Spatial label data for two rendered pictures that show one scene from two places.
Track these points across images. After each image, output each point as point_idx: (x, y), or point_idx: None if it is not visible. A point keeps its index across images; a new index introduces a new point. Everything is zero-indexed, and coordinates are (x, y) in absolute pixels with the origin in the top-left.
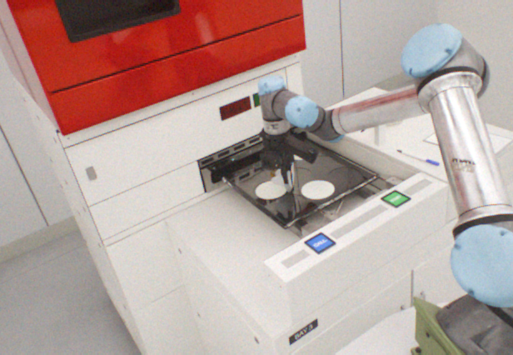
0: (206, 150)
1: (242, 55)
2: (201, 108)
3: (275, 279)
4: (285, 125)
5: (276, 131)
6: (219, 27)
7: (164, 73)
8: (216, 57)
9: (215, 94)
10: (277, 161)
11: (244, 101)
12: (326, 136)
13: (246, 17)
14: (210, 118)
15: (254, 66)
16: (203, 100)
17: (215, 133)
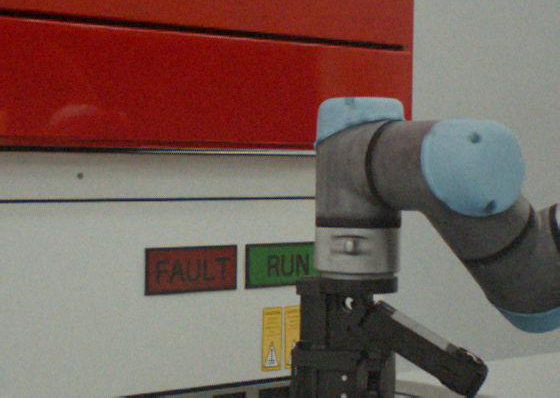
0: (81, 381)
1: (246, 96)
2: (93, 232)
3: None
4: (392, 249)
5: (362, 262)
6: None
7: (23, 59)
8: (177, 71)
9: (142, 203)
10: (350, 380)
11: (220, 256)
12: (529, 287)
13: None
14: (113, 275)
15: (272, 141)
16: (105, 208)
17: (117, 332)
